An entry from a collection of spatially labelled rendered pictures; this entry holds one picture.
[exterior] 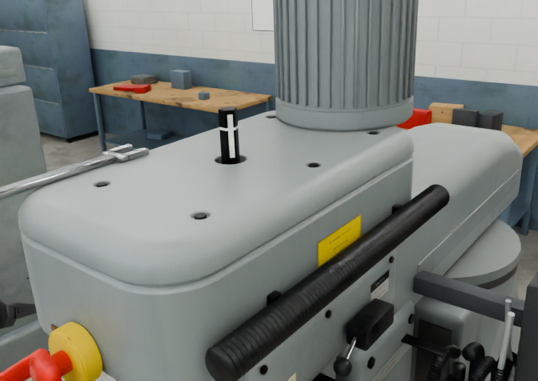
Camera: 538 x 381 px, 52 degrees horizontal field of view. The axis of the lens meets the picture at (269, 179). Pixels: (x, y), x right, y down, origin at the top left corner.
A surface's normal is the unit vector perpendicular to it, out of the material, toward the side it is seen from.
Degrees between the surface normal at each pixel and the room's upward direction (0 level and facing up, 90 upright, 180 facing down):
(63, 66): 90
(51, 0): 90
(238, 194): 0
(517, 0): 90
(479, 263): 0
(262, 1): 90
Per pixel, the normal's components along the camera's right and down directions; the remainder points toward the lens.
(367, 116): 0.17, 0.33
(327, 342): 0.78, 0.19
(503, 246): -0.04, -0.94
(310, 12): -0.58, 0.30
